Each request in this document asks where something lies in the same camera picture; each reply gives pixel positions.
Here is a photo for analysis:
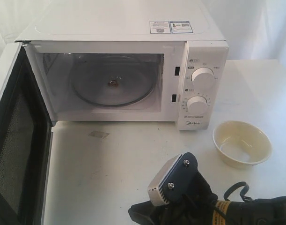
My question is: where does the white microwave oven body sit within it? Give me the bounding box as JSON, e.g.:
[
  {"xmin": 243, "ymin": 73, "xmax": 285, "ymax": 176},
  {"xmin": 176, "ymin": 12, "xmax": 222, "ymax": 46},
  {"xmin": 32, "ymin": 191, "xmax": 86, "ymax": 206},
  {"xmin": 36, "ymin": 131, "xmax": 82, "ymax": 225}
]
[{"xmin": 17, "ymin": 0, "xmax": 229, "ymax": 130}]

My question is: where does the upper white control knob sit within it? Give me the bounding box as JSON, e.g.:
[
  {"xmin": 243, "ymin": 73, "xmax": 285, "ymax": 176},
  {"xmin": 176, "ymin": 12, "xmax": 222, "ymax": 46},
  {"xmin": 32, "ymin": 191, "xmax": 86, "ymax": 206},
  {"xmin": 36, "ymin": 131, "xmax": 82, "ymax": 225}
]
[{"xmin": 191, "ymin": 67, "xmax": 215, "ymax": 88}]

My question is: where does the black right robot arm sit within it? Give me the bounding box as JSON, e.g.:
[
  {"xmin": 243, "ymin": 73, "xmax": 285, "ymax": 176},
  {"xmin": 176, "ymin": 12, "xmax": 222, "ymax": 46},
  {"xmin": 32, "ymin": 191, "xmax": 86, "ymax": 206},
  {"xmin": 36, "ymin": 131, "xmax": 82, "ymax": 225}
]
[{"xmin": 128, "ymin": 173, "xmax": 286, "ymax": 225}]

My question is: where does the white microwave oven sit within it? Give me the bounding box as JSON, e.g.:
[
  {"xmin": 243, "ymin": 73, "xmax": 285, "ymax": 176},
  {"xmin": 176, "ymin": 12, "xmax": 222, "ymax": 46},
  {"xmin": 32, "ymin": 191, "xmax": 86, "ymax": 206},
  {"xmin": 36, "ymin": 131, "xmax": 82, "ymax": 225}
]
[{"xmin": 0, "ymin": 42, "xmax": 53, "ymax": 225}]

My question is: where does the white control knob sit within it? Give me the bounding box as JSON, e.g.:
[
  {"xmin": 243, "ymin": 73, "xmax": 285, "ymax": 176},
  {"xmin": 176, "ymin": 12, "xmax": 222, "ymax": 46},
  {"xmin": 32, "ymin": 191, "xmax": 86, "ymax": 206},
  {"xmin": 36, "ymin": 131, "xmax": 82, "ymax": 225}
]
[
  {"xmin": 191, "ymin": 67, "xmax": 215, "ymax": 88},
  {"xmin": 187, "ymin": 96, "xmax": 208, "ymax": 115}
]

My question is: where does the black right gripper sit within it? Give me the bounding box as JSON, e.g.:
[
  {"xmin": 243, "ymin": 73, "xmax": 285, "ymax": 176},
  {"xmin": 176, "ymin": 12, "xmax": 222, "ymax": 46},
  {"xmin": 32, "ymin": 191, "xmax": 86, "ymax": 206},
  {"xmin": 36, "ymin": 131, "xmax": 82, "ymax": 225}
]
[{"xmin": 128, "ymin": 172, "xmax": 218, "ymax": 225}]

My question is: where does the clear tape patch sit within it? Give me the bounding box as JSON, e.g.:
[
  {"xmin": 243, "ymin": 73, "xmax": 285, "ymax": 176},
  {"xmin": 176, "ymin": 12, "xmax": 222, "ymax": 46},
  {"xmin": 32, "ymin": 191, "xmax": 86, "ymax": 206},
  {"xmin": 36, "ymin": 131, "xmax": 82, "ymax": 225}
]
[{"xmin": 88, "ymin": 131, "xmax": 109, "ymax": 139}]

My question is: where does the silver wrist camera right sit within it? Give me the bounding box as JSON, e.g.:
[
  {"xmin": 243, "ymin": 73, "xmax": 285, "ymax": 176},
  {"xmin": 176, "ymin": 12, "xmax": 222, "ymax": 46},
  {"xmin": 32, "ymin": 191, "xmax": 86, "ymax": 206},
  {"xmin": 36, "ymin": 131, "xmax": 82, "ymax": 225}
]
[{"xmin": 147, "ymin": 152, "xmax": 198, "ymax": 206}]

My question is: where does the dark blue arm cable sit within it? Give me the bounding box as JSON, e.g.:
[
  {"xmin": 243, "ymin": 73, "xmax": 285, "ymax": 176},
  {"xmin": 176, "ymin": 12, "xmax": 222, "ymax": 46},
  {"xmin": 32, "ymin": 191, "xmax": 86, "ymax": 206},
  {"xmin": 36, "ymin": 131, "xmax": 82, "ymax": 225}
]
[{"xmin": 222, "ymin": 180, "xmax": 253, "ymax": 202}]

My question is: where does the blue white label sticker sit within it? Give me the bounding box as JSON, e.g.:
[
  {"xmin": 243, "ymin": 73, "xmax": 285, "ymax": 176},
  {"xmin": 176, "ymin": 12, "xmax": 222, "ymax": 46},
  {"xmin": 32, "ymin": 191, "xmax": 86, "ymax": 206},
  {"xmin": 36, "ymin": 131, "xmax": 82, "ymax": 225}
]
[{"xmin": 149, "ymin": 21, "xmax": 194, "ymax": 34}]

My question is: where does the glass microwave turntable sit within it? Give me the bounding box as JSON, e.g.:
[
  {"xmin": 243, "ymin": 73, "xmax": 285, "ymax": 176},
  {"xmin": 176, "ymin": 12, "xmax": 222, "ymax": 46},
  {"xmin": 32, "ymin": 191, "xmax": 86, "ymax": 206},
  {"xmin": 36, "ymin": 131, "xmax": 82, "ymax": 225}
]
[{"xmin": 71, "ymin": 54, "xmax": 157, "ymax": 107}]

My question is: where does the lower white control knob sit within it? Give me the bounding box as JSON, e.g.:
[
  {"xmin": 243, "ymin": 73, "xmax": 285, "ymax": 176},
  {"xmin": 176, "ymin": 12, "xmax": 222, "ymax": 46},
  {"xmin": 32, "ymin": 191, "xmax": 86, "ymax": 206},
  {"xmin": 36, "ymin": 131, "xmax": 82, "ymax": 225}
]
[{"xmin": 187, "ymin": 96, "xmax": 208, "ymax": 115}]

